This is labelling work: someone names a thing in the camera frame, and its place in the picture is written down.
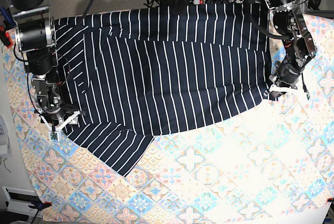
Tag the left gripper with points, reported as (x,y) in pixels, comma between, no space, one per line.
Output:
(284,78)

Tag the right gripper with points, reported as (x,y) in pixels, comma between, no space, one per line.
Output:
(60,116)

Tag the navy white striped T-shirt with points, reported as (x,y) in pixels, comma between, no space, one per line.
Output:
(139,74)

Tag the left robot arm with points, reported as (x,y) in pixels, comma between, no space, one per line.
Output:
(299,47)

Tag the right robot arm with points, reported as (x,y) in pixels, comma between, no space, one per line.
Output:
(39,45)

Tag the patterned pastel tablecloth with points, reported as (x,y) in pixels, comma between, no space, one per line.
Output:
(271,160)

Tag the white papers left edge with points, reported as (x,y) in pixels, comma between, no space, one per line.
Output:
(5,150)

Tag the white box lower left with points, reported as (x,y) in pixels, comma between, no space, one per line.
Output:
(19,200)

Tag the red black clamp upper left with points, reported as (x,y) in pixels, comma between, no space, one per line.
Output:
(5,38)

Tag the white power strip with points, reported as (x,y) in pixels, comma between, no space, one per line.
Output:
(200,2)

